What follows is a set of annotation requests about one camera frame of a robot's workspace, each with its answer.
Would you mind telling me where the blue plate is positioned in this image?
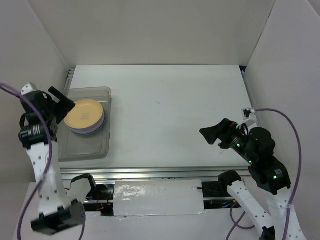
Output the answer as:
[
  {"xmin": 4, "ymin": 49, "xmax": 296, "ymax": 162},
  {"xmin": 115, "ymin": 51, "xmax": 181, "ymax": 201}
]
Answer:
[{"xmin": 71, "ymin": 115, "xmax": 106, "ymax": 136}]

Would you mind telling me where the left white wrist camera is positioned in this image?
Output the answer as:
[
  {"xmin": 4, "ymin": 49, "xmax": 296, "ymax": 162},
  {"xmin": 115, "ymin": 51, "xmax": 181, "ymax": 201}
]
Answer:
[{"xmin": 20, "ymin": 82, "xmax": 38, "ymax": 96}]

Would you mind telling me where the clear plastic bin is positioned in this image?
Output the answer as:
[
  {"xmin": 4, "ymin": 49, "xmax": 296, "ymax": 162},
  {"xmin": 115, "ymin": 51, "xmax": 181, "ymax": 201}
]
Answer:
[{"xmin": 57, "ymin": 87, "xmax": 112, "ymax": 163}]

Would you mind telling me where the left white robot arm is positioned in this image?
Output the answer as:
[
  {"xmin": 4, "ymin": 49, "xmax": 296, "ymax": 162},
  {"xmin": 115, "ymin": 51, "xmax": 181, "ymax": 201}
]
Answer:
[{"xmin": 18, "ymin": 83, "xmax": 99, "ymax": 236}]

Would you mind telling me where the aluminium rail frame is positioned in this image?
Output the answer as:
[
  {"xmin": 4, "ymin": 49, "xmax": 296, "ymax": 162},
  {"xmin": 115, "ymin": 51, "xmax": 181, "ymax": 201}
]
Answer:
[{"xmin": 60, "ymin": 65, "xmax": 251, "ymax": 181}]

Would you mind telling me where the white taped cover panel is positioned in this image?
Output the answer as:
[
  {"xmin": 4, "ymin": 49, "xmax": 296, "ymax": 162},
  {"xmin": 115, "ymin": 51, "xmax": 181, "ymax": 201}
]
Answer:
[{"xmin": 113, "ymin": 180, "xmax": 205, "ymax": 217}]

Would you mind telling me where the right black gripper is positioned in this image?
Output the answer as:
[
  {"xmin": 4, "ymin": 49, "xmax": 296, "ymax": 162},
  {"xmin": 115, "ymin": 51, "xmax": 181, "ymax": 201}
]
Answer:
[{"xmin": 198, "ymin": 116, "xmax": 256, "ymax": 163}]

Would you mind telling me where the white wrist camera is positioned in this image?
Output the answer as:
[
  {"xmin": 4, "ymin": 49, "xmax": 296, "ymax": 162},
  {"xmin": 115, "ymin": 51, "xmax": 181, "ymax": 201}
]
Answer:
[
  {"xmin": 20, "ymin": 82, "xmax": 38, "ymax": 96},
  {"xmin": 237, "ymin": 108, "xmax": 258, "ymax": 129}
]

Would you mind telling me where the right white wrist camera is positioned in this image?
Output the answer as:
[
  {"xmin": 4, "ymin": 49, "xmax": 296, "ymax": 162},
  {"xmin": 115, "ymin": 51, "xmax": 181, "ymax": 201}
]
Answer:
[{"xmin": 237, "ymin": 108, "xmax": 258, "ymax": 129}]

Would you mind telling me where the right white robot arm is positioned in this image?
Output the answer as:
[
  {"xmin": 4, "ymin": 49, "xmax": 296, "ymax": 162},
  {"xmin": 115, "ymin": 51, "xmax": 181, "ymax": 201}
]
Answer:
[{"xmin": 199, "ymin": 118, "xmax": 306, "ymax": 240}]

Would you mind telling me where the orange plate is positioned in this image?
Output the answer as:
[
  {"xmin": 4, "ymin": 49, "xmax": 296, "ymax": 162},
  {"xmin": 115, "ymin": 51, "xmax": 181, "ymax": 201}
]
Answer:
[{"xmin": 64, "ymin": 99, "xmax": 104, "ymax": 130}]

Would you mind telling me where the purple plate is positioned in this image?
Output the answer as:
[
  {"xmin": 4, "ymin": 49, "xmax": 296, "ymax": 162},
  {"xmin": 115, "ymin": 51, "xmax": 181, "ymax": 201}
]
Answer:
[{"xmin": 69, "ymin": 118, "xmax": 106, "ymax": 134}]

